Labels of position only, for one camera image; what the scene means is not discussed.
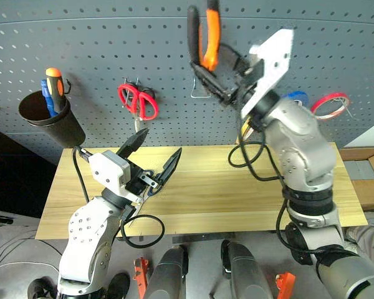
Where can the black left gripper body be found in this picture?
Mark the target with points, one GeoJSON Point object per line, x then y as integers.
{"type": "Point", "coordinates": [137, 183]}

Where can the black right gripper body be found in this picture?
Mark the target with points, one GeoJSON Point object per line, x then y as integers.
{"type": "Point", "coordinates": [244, 79]}

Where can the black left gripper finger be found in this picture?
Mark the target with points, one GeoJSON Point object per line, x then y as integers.
{"type": "Point", "coordinates": [170, 166]}
{"type": "Point", "coordinates": [133, 144]}

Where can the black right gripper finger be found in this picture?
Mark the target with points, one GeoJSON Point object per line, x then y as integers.
{"type": "Point", "coordinates": [210, 82]}
{"type": "Point", "coordinates": [233, 57]}

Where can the orange black pliers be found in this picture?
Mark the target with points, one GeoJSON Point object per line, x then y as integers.
{"type": "Point", "coordinates": [212, 34]}

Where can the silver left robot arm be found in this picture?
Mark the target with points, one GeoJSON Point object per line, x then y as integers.
{"type": "Point", "coordinates": [87, 230]}

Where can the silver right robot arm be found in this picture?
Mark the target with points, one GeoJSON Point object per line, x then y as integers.
{"type": "Point", "coordinates": [305, 155]}

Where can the blue tape roll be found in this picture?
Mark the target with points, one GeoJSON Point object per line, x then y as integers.
{"type": "Point", "coordinates": [297, 95]}

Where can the red tape roll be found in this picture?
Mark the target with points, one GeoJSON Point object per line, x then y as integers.
{"type": "Point", "coordinates": [322, 104]}

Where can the grey perforated pegboard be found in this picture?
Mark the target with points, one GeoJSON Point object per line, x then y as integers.
{"type": "Point", "coordinates": [112, 37]}

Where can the black cup holder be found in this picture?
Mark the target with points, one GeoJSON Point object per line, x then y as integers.
{"type": "Point", "coordinates": [59, 124]}

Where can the orange plastic clamp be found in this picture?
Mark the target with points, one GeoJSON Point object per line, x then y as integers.
{"type": "Point", "coordinates": [141, 277]}
{"type": "Point", "coordinates": [285, 285]}

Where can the grey rounded leg cover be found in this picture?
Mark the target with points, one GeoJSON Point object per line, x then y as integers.
{"type": "Point", "coordinates": [247, 271]}
{"type": "Point", "coordinates": [166, 274]}

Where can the orange black screwdriver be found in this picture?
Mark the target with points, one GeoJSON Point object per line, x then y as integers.
{"type": "Point", "coordinates": [54, 82]}

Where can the black rounded foot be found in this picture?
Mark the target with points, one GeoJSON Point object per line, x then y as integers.
{"type": "Point", "coordinates": [118, 286]}

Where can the brown cardboard box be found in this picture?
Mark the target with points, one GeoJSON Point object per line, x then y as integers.
{"type": "Point", "coordinates": [366, 190]}

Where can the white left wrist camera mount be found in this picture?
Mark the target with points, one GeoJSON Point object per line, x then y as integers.
{"type": "Point", "coordinates": [107, 169]}

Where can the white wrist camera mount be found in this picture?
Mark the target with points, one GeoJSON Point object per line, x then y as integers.
{"type": "Point", "coordinates": [107, 169]}
{"type": "Point", "coordinates": [274, 59]}

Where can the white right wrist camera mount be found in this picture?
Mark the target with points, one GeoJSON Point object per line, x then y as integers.
{"type": "Point", "coordinates": [274, 59]}

